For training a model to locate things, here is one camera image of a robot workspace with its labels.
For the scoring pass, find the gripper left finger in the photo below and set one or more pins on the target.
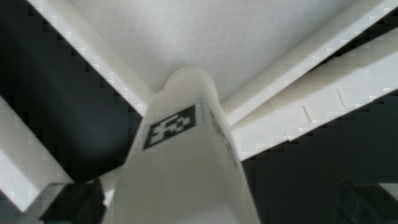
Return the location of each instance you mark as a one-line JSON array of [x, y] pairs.
[[38, 207]]

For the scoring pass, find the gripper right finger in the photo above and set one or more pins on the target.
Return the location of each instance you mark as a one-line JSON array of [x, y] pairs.
[[390, 191]]

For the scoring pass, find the white leg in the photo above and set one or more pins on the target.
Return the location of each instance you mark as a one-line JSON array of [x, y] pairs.
[[182, 184]]

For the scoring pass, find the white desk top tray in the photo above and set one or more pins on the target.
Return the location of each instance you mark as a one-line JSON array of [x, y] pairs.
[[254, 40]]

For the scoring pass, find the white U-shaped fence frame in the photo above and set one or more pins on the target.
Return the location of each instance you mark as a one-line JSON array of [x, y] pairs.
[[354, 79]]

